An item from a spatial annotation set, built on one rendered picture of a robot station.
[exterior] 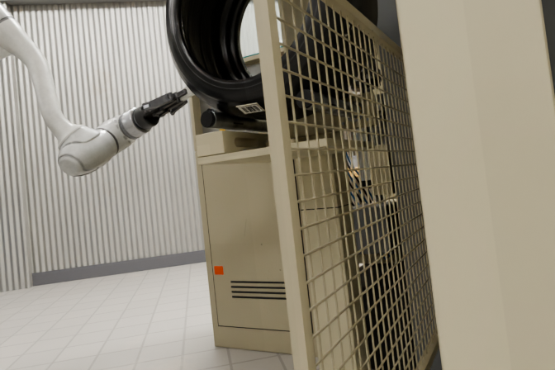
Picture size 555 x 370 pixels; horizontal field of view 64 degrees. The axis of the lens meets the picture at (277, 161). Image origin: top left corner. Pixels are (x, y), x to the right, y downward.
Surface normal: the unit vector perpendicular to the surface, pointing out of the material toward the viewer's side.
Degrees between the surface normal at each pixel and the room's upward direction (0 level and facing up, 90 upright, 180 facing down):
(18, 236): 90
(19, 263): 90
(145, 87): 90
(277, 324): 90
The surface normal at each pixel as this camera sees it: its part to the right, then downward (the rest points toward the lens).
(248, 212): -0.48, 0.01
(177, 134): 0.18, -0.07
